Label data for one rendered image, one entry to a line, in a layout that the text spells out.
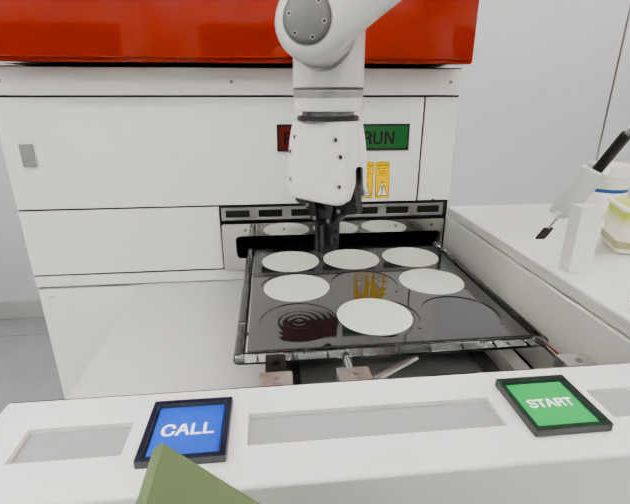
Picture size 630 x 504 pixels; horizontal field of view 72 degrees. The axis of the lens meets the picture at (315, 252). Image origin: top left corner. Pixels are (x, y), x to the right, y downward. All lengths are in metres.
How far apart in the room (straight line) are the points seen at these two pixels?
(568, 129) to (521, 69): 0.44
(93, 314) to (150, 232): 0.22
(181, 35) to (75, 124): 0.25
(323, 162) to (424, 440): 0.33
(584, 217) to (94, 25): 0.74
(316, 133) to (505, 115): 2.15
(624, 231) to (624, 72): 2.29
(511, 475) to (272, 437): 0.16
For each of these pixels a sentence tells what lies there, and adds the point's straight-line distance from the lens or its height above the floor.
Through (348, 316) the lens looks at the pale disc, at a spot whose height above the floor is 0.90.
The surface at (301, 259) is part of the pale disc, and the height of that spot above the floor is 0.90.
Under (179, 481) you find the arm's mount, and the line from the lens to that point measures 0.19.
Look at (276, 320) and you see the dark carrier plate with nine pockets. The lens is 0.57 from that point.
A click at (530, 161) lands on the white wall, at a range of 2.74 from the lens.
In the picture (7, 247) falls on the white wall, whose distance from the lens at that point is 2.80.
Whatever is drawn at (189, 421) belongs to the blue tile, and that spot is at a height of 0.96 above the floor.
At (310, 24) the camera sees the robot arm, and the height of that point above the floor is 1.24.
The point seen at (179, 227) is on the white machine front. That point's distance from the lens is 0.87.
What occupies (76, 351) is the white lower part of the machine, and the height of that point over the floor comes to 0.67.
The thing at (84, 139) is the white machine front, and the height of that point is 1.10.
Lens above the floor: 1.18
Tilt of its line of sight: 20 degrees down
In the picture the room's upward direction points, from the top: straight up
